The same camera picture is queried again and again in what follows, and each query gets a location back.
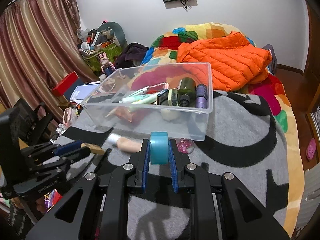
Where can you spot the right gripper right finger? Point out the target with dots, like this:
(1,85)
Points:
(222,207)

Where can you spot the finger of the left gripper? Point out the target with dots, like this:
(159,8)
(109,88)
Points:
(64,149)
(74,156)

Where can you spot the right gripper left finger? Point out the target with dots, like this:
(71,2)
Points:
(96,207)

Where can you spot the beige cosmetic tube white cap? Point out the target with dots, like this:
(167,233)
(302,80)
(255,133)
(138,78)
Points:
(124,144)

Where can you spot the cream pen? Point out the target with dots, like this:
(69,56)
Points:
(111,112)

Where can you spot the teal tape roll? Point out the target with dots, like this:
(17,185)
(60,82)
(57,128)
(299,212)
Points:
(159,148)

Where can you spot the mint green tube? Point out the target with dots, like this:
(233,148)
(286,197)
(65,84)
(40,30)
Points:
(141,99)

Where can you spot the purple cylindrical bottle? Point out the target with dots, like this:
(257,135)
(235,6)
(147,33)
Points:
(201,100)

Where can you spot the dark green spray bottle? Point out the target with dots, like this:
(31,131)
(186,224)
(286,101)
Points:
(186,92)

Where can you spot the red box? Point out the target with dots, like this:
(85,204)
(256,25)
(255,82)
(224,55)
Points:
(65,84)

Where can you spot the blue notebook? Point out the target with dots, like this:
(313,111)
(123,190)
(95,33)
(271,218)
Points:
(82,91)

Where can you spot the pink crystal ornament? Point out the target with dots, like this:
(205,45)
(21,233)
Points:
(185,145)

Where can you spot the grey black fleece blanket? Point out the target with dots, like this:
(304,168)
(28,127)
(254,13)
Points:
(244,138)

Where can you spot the pink bunny figurine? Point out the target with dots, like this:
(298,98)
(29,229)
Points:
(107,66)

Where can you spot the striped curtain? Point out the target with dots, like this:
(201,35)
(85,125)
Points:
(38,49)

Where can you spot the pink slipper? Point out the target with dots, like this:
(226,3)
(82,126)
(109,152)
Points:
(311,149)

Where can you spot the dark clothes pile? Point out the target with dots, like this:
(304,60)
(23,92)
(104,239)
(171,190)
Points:
(131,56)

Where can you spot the clear plastic storage box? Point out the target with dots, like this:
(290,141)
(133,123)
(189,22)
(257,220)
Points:
(176,98)

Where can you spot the green basket of clutter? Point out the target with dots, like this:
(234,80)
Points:
(109,38)

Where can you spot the colourful patchwork blanket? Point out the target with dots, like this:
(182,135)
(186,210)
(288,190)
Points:
(164,50)

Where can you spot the orange puffer jacket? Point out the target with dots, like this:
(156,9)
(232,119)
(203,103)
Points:
(234,61)

